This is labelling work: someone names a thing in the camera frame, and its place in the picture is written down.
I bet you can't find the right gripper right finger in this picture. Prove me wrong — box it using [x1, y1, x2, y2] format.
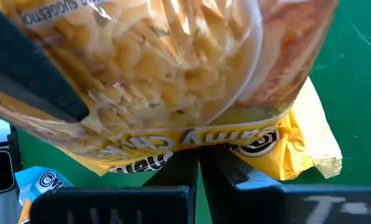
[200, 148, 371, 224]

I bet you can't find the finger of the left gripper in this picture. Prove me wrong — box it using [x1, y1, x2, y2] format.
[0, 0, 89, 124]

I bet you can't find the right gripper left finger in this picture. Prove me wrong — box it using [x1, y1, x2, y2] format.
[31, 149, 200, 224]

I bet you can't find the yellow Maruchan noodle pack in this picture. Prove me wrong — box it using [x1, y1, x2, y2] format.
[0, 0, 344, 182]

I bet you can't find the blue-edged Maruchan noodle pack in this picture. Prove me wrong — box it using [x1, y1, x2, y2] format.
[14, 166, 75, 224]

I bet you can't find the green table mat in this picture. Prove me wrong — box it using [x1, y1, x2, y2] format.
[16, 0, 371, 224]

